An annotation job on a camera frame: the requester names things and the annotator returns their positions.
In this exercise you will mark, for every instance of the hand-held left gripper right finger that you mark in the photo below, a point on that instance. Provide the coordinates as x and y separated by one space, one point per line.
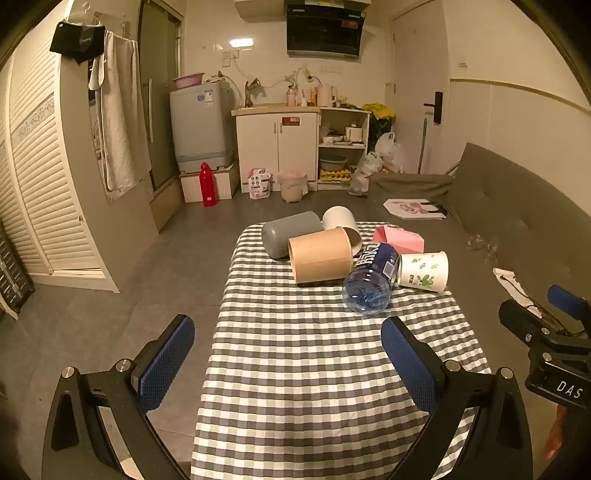
408 369

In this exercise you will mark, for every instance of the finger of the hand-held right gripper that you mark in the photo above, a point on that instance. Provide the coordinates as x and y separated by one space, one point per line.
570 301
519 316

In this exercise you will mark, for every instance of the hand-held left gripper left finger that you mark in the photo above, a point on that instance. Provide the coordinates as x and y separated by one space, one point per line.
168 369

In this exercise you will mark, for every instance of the white printed paper cup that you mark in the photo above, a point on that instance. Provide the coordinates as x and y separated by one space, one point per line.
425 272

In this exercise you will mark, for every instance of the brown cardboard cup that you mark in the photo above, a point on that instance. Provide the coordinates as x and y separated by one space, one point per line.
318 254

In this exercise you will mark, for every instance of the white plastic cup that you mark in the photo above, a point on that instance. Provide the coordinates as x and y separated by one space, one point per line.
337 217

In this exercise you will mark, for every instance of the grey plastic cup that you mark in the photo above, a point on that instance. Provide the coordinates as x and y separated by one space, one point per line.
286 233

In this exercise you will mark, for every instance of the person's right hand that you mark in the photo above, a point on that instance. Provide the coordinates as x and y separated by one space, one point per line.
556 436

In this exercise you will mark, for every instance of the blue plastic water bottle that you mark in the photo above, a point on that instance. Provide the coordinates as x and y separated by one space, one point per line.
371 281

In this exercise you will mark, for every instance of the grey white checkered tablecloth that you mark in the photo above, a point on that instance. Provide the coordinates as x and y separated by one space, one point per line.
300 369

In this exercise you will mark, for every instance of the grey green sofa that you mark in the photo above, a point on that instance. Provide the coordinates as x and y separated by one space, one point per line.
508 207

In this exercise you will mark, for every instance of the pink box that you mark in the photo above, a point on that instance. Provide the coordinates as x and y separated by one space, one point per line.
399 240

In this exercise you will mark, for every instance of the printed paper sheet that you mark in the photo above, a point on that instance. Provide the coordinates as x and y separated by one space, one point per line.
413 208

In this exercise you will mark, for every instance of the black folding rack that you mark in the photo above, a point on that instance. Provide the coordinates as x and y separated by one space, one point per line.
14 277

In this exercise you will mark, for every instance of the red bottle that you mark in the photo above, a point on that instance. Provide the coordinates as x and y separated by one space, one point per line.
208 184

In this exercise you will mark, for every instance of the white platform box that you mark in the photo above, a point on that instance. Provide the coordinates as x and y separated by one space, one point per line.
228 184

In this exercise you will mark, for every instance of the broom stick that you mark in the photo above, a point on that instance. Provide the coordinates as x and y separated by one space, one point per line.
422 147

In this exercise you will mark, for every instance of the clear plastic bag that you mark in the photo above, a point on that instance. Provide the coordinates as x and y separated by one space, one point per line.
367 173

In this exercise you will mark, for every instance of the white printed package bag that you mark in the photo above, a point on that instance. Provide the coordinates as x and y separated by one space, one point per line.
259 184

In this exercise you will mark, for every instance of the yellow egg tray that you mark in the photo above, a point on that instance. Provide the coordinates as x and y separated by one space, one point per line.
336 175

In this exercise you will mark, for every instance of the white plastic bag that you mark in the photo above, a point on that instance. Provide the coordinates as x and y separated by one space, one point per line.
388 150

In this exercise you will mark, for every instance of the pink lined trash bin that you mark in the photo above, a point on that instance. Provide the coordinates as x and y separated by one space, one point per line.
292 184

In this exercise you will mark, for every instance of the grey basin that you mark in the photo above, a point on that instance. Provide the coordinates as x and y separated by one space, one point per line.
332 162

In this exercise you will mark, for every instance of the white louvered wardrobe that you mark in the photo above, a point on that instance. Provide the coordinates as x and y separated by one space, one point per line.
46 184

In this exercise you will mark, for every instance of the small white kettle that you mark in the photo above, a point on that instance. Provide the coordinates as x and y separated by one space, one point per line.
354 134

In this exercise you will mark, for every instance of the grey washing machine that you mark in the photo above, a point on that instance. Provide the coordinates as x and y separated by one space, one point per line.
201 124

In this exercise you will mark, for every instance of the yellow bag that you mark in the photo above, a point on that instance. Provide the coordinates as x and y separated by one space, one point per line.
379 110

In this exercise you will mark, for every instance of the white kitchen cabinet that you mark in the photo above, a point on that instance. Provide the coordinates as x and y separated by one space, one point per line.
277 143

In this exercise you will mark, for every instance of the white hanging towel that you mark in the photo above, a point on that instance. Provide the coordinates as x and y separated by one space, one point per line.
117 115

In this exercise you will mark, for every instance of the white door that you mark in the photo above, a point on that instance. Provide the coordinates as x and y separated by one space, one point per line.
415 69

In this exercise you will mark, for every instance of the glass shower door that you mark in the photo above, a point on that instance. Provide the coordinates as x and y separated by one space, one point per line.
159 92

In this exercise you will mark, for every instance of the pink kettle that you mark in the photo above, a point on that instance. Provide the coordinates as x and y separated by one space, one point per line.
324 96

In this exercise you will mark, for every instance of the pink plastic basin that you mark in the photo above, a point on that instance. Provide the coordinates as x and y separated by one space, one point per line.
189 81

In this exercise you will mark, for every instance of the metal faucet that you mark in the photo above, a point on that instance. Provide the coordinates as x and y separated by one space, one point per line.
251 92

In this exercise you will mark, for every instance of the pink bottle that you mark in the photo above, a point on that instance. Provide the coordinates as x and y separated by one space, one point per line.
291 98

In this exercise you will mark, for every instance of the black hanging cloth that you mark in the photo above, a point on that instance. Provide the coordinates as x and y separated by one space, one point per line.
76 39

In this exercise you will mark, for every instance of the black range hood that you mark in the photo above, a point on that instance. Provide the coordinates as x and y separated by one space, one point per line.
323 30

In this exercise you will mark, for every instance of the white wall socket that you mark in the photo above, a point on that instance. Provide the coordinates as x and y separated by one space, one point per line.
230 60

